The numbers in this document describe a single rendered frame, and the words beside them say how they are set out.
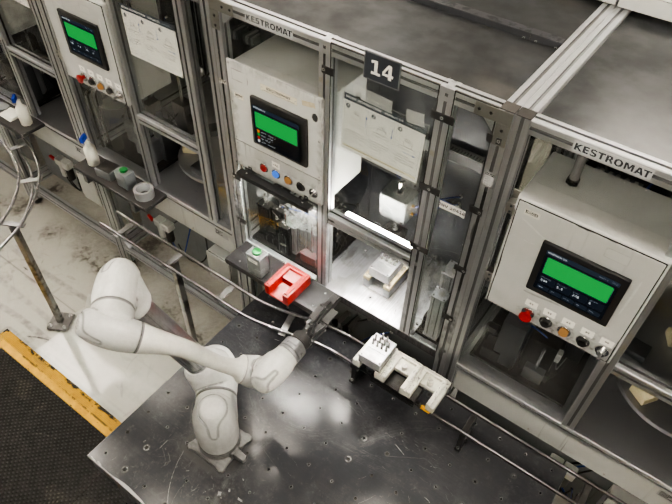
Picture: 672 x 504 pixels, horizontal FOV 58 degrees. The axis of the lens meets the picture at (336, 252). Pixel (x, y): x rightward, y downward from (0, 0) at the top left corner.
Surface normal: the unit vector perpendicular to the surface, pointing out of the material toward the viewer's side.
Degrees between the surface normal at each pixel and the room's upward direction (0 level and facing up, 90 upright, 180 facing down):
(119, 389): 0
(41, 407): 0
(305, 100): 90
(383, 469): 0
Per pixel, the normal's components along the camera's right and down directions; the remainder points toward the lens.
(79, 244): 0.03, -0.69
